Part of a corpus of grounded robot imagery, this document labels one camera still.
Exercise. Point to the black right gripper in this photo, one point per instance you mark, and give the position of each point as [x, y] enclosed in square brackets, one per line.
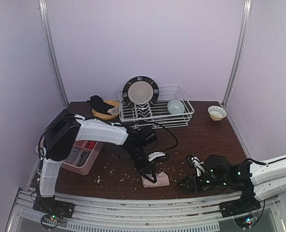
[196, 182]

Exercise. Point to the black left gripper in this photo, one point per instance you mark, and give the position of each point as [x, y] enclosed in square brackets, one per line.
[146, 167]

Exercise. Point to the pink white underwear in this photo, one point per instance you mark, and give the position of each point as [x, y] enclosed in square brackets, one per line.
[162, 181]

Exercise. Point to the grey white striped underwear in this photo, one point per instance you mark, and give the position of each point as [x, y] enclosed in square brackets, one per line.
[74, 153]

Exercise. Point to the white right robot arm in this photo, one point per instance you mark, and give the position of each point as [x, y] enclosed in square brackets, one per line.
[255, 180]

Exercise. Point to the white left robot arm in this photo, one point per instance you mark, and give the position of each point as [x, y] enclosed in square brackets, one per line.
[68, 132]

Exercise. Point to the striped rolled underwear in box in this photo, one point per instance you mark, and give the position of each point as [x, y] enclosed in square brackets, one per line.
[84, 158]

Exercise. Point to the red rolled cloth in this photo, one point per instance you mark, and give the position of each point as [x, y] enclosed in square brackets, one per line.
[90, 144]

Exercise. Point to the pink plastic organizer box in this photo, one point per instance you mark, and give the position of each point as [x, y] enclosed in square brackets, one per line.
[77, 157]

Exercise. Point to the light blue bowl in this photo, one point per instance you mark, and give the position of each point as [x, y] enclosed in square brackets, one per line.
[175, 107]

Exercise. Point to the white beige striped sock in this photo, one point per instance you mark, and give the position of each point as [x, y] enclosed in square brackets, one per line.
[114, 111]

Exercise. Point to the yellow plate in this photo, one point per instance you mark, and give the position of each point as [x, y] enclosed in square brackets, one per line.
[104, 116]

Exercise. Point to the patterned ceramic bowl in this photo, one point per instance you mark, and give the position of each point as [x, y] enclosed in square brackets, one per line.
[217, 113]

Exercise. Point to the black rimmed beige plate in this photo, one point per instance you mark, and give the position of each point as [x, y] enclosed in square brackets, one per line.
[140, 89]

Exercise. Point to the black sock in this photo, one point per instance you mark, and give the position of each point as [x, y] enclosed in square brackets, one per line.
[97, 103]

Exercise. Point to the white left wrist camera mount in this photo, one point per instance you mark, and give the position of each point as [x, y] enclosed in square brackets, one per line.
[155, 155]

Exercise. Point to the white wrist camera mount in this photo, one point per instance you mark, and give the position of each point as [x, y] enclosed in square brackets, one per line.
[196, 164]
[155, 155]

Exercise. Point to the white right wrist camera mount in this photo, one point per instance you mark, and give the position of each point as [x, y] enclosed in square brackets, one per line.
[196, 164]

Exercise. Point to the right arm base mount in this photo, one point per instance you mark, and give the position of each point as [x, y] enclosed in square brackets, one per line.
[245, 212]

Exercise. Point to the white wire dish rack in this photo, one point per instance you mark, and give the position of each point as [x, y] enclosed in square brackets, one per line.
[143, 113]

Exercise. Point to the aluminium front rail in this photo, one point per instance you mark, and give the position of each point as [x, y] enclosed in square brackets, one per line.
[91, 214]

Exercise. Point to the right aluminium frame post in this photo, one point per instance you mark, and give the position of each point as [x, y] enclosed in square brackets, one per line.
[239, 51]

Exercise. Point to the aluminium frame post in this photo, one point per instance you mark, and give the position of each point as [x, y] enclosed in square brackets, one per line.
[51, 51]
[239, 51]

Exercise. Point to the left aluminium frame post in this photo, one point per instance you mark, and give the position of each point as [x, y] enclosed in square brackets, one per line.
[51, 51]

